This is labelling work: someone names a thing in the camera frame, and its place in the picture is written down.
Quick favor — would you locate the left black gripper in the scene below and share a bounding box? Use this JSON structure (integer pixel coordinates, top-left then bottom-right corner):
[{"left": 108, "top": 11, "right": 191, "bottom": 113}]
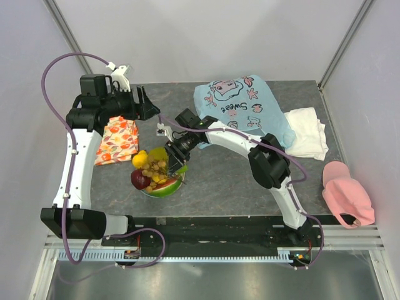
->
[{"left": 101, "top": 85, "right": 160, "bottom": 121}]

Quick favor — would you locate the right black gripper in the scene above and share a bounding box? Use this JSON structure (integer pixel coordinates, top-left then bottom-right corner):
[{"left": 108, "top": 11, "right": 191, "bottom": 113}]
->
[{"left": 163, "top": 131, "right": 197, "bottom": 177}]

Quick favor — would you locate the green fake starfruit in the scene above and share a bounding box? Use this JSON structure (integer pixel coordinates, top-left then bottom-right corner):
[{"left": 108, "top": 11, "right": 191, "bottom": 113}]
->
[{"left": 176, "top": 166, "right": 188, "bottom": 174}]

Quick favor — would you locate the yellow fake mango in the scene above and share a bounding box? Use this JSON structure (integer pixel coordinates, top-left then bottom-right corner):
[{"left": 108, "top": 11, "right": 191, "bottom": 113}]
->
[{"left": 148, "top": 147, "right": 168, "bottom": 161}]

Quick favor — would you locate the fake brown grape cluster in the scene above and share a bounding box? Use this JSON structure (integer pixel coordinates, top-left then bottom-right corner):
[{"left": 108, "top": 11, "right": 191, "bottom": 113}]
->
[{"left": 142, "top": 156, "right": 185, "bottom": 198}]

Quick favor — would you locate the yellow fake lemon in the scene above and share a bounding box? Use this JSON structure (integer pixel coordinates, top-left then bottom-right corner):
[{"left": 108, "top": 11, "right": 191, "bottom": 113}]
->
[
  {"left": 131, "top": 150, "right": 148, "bottom": 169},
  {"left": 151, "top": 173, "right": 168, "bottom": 184}
]

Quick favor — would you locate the fake watermelon slice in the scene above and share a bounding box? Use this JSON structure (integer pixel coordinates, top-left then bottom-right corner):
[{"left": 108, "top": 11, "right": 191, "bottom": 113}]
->
[{"left": 146, "top": 177, "right": 184, "bottom": 199}]

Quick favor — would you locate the red fake apple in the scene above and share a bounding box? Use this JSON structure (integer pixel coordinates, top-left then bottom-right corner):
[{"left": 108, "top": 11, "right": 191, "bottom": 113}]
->
[{"left": 131, "top": 169, "right": 151, "bottom": 190}]

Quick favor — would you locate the light blue plastic bag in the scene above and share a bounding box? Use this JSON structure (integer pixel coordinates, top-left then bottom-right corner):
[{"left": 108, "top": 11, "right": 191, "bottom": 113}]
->
[{"left": 193, "top": 75, "right": 296, "bottom": 149}]

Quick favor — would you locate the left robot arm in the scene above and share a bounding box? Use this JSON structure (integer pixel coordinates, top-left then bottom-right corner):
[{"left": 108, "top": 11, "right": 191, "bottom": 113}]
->
[{"left": 40, "top": 74, "right": 160, "bottom": 246}]

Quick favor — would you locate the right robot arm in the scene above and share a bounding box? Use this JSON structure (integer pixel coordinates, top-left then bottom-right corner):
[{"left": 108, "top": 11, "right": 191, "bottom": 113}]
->
[{"left": 157, "top": 109, "right": 312, "bottom": 246}]

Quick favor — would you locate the cream and blue plate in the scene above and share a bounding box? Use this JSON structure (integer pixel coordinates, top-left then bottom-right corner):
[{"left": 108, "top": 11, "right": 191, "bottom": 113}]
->
[{"left": 139, "top": 174, "right": 186, "bottom": 198}]

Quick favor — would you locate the floral orange napkin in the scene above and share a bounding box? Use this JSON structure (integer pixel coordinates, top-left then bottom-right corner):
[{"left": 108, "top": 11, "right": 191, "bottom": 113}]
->
[{"left": 94, "top": 116, "right": 139, "bottom": 166}]

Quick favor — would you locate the white folded cloth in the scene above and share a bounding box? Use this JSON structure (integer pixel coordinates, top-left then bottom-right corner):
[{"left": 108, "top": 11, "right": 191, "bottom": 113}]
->
[{"left": 284, "top": 107, "right": 329, "bottom": 161}]

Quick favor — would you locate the pink cap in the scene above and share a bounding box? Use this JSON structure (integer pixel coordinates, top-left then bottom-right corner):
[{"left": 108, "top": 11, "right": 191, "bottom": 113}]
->
[{"left": 322, "top": 161, "right": 375, "bottom": 229}]

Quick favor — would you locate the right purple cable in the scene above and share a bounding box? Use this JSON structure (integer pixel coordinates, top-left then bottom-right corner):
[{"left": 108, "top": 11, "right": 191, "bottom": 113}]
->
[{"left": 158, "top": 114, "right": 324, "bottom": 271}]

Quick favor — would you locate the purple cable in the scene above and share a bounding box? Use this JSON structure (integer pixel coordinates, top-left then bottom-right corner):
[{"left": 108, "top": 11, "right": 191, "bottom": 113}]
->
[
  {"left": 42, "top": 52, "right": 167, "bottom": 284},
  {"left": 158, "top": 114, "right": 324, "bottom": 271}
]

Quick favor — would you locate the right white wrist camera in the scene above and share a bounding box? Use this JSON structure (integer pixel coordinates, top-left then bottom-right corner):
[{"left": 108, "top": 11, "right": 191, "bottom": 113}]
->
[{"left": 156, "top": 122, "right": 173, "bottom": 141}]

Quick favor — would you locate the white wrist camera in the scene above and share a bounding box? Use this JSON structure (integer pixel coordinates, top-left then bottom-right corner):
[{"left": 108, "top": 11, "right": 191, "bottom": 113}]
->
[
  {"left": 106, "top": 62, "right": 131, "bottom": 92},
  {"left": 156, "top": 122, "right": 173, "bottom": 141}
]

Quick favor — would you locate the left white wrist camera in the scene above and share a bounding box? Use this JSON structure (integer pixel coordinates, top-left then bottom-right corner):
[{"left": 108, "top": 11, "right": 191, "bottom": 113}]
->
[{"left": 106, "top": 62, "right": 131, "bottom": 92}]

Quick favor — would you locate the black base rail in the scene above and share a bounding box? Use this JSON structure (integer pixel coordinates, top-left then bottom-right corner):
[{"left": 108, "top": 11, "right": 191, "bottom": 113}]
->
[{"left": 101, "top": 215, "right": 324, "bottom": 249}]

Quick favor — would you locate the left aluminium frame post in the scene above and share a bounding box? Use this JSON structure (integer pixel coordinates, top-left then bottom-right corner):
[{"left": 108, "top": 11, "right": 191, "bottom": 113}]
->
[{"left": 42, "top": 0, "right": 104, "bottom": 94}]

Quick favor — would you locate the aluminium frame post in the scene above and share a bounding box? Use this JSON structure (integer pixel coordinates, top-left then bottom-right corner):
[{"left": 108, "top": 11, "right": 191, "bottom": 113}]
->
[
  {"left": 317, "top": 0, "right": 376, "bottom": 91},
  {"left": 42, "top": 0, "right": 104, "bottom": 94}
]

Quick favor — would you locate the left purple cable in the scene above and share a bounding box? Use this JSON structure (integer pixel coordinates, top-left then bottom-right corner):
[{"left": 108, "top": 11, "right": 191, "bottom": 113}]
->
[{"left": 42, "top": 52, "right": 167, "bottom": 284}]

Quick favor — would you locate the slotted cable duct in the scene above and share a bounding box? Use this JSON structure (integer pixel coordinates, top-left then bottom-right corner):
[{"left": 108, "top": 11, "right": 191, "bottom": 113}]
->
[{"left": 71, "top": 249, "right": 298, "bottom": 263}]

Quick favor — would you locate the right aluminium frame post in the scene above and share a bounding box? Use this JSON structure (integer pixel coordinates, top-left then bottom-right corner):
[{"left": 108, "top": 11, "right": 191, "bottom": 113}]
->
[{"left": 317, "top": 0, "right": 376, "bottom": 91}]

